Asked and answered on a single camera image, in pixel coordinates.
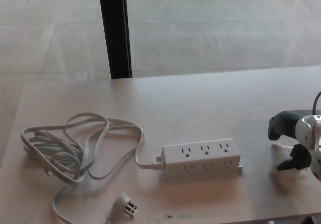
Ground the white six-outlet power strip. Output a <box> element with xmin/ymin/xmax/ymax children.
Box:
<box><xmin>155</xmin><ymin>138</ymin><xmax>244</xmax><ymax>181</ymax></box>

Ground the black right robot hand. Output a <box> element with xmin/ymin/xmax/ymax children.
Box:
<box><xmin>268</xmin><ymin>110</ymin><xmax>312</xmax><ymax>172</ymax></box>

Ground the white power cord with plug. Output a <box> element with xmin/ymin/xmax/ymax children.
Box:
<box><xmin>20</xmin><ymin>112</ymin><xmax>163</xmax><ymax>224</ymax></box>

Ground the black vertical pillar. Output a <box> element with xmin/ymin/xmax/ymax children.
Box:
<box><xmin>97</xmin><ymin>0</ymin><xmax>133</xmax><ymax>79</ymax></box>

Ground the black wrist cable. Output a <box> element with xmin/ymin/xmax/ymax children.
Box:
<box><xmin>314</xmin><ymin>90</ymin><xmax>321</xmax><ymax>116</ymax></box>

